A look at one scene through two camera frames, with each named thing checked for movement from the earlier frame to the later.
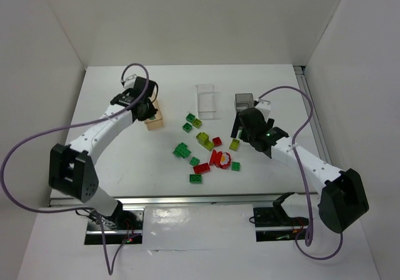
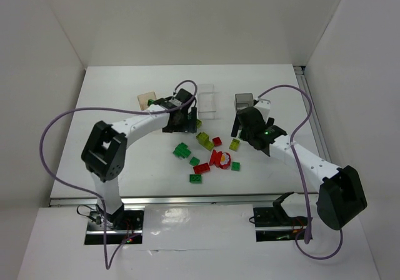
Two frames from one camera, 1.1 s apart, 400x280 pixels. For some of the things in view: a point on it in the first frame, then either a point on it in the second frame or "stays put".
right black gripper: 242,129 stays put
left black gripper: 150,109 to 183,127
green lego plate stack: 182,150 stays put
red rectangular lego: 202,168 stays put
